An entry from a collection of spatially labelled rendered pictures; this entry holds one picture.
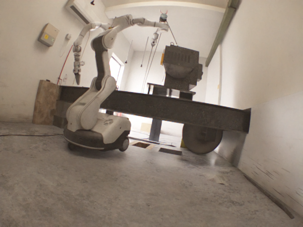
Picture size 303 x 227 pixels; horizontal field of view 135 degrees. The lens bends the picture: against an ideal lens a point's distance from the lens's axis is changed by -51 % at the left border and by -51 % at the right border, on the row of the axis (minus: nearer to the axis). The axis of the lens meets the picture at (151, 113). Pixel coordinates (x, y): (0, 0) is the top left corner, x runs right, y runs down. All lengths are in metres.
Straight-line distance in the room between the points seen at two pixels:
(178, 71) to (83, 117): 1.33
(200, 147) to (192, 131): 0.25
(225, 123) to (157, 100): 0.81
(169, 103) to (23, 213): 1.44
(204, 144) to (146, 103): 1.02
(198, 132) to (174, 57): 1.11
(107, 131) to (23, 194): 0.78
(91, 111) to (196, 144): 1.44
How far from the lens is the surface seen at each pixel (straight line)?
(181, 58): 1.90
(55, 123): 2.26
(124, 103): 1.54
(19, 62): 2.09
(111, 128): 1.09
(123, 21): 1.58
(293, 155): 1.02
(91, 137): 1.02
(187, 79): 1.94
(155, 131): 2.38
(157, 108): 1.42
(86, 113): 1.06
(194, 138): 1.88
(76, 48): 1.39
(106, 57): 1.28
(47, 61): 2.29
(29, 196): 0.63
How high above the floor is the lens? 0.39
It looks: 3 degrees up
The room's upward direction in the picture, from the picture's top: 10 degrees clockwise
